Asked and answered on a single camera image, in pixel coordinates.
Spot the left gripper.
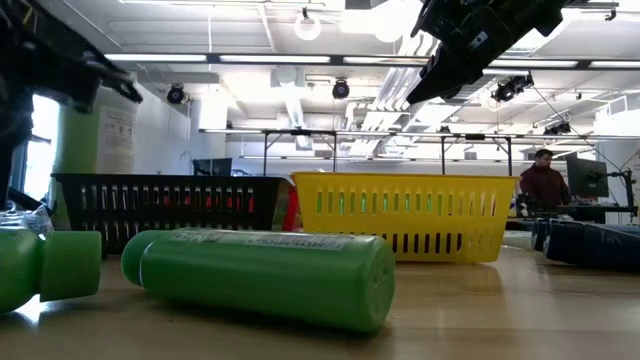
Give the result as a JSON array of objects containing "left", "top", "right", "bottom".
[{"left": 0, "top": 29, "right": 145, "bottom": 211}]

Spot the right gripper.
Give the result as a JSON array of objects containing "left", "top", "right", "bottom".
[{"left": 406, "top": 0, "right": 501, "bottom": 105}]

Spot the blue white toothbrush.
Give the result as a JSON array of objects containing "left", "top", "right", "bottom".
[{"left": 0, "top": 201, "right": 55, "bottom": 237}]

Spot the navy shave butter tube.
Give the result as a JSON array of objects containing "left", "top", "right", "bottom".
[{"left": 542, "top": 219, "right": 640, "bottom": 274}]

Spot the green travel bottle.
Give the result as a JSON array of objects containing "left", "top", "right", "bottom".
[
  {"left": 120, "top": 228, "right": 397, "bottom": 335},
  {"left": 0, "top": 225, "right": 103, "bottom": 315}
]

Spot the white and green cup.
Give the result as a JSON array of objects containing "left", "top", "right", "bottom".
[{"left": 49, "top": 84, "right": 140, "bottom": 231}]

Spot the person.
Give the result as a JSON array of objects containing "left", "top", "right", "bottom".
[{"left": 518, "top": 148, "right": 574, "bottom": 211}]

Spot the yellow plastic basket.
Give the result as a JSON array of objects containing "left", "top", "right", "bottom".
[{"left": 291, "top": 171, "right": 521, "bottom": 265}]

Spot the black plastic basket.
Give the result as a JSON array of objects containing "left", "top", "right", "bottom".
[{"left": 51, "top": 172, "right": 296, "bottom": 257}]

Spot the black computer monitor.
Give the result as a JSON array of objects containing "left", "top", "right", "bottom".
[{"left": 566, "top": 157, "right": 610, "bottom": 200}]

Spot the black work desk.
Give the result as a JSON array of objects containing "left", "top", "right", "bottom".
[{"left": 514, "top": 202, "right": 640, "bottom": 226}]

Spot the white ring lamp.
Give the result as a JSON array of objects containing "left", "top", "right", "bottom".
[{"left": 293, "top": 7, "right": 322, "bottom": 42}]

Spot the black overhead rig frame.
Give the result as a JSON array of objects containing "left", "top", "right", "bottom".
[{"left": 262, "top": 128, "right": 514, "bottom": 176}]

